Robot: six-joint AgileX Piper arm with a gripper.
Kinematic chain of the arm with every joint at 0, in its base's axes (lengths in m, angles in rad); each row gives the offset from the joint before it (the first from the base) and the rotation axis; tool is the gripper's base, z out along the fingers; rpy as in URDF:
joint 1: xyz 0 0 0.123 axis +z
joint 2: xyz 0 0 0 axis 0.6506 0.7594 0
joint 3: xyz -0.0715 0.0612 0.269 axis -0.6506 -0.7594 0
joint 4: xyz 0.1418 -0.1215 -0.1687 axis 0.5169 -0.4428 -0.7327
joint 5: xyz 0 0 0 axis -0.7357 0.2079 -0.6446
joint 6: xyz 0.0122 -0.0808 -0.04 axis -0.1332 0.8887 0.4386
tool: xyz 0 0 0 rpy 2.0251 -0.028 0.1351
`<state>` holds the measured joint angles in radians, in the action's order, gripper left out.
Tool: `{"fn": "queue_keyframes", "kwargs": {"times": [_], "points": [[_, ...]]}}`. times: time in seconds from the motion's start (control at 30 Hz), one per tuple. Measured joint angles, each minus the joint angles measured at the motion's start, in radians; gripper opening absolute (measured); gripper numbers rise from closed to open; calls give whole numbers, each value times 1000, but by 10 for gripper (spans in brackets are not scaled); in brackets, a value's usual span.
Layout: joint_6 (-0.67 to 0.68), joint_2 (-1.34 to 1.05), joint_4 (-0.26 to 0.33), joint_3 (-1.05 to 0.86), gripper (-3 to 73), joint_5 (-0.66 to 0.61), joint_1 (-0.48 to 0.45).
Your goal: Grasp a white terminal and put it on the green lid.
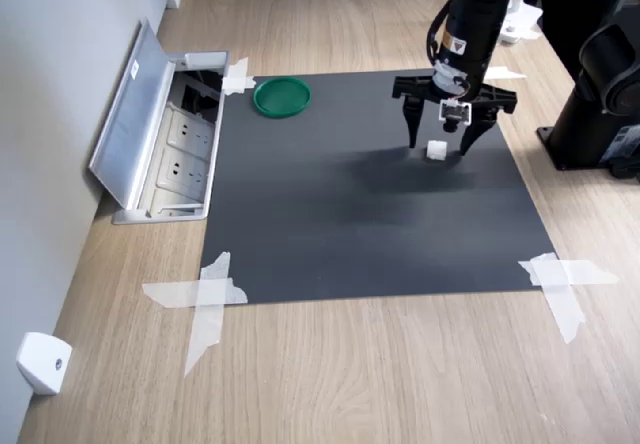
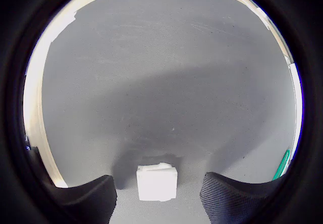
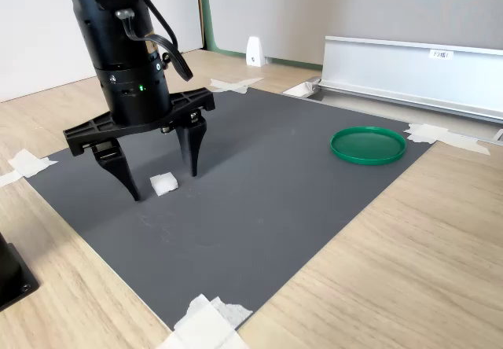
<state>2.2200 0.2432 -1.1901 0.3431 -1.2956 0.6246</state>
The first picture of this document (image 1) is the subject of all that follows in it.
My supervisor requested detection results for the small white plastic terminal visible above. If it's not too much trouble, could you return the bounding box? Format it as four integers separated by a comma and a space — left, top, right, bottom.
424, 138, 448, 162

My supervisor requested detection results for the round green lid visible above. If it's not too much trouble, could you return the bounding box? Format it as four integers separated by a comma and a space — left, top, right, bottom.
252, 77, 312, 120

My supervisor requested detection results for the white masking tape patch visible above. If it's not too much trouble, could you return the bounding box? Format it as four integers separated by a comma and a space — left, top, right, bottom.
221, 57, 258, 97
483, 65, 529, 84
517, 252, 621, 346
141, 251, 250, 379

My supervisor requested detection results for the dark grey mat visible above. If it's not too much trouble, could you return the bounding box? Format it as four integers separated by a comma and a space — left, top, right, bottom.
201, 67, 558, 306

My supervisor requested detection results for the person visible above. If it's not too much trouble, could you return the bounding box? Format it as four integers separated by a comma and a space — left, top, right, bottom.
522, 0, 634, 83

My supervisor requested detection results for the white power socket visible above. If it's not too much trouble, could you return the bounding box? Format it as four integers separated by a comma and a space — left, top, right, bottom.
155, 147, 210, 196
164, 105, 214, 158

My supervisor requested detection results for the grey partition panel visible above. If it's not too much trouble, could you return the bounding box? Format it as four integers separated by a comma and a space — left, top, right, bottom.
0, 0, 169, 444

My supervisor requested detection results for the small white camera box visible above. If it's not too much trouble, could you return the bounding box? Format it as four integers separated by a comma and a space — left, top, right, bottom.
437, 101, 474, 134

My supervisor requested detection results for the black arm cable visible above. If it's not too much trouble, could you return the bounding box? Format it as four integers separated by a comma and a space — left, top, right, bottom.
426, 0, 457, 68

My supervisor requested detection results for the small white taped bracket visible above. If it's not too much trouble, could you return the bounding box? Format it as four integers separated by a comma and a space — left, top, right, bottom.
499, 0, 545, 46

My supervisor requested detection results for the silver cable duct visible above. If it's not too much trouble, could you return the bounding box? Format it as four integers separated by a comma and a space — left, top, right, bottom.
88, 16, 232, 225

